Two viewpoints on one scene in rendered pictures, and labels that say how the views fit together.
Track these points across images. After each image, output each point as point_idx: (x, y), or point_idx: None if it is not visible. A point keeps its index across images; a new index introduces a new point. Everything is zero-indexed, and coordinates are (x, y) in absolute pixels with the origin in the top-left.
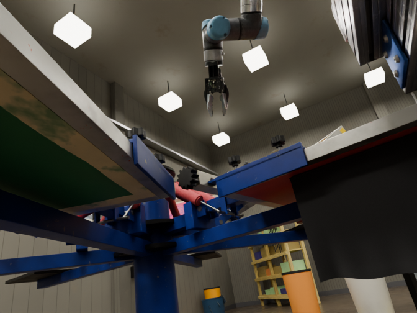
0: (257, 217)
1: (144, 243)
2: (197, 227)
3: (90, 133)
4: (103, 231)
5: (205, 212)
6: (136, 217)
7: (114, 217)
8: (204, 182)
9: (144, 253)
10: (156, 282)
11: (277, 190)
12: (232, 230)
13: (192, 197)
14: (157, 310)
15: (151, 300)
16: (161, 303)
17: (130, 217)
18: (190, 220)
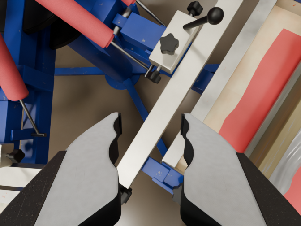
0: (196, 89)
1: (48, 48)
2: (113, 51)
3: None
4: (40, 157)
5: (122, 47)
6: (32, 87)
7: (30, 139)
8: (137, 176)
9: (55, 53)
10: (77, 40)
11: (229, 141)
12: (162, 71)
13: (95, 42)
14: (89, 51)
15: (79, 49)
16: (90, 47)
17: (31, 103)
18: (101, 49)
